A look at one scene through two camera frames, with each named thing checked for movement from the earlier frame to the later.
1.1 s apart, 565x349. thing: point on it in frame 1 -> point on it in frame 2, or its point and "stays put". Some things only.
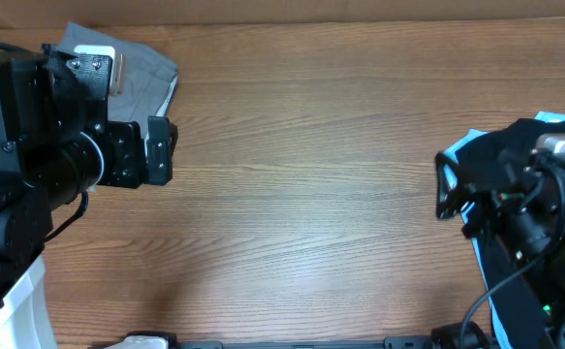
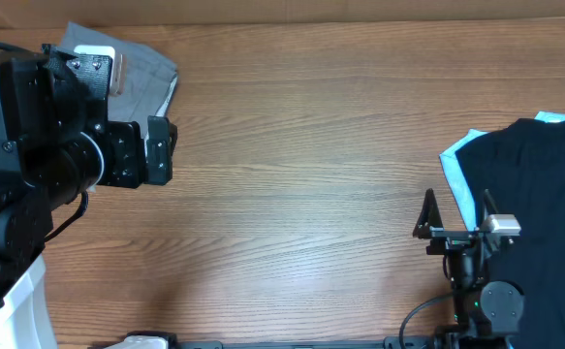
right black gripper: x=477 y=203 -> x=455 y=233
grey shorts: x=149 y=80 stays put
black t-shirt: x=512 y=208 stays put
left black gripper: x=126 y=141 stays put
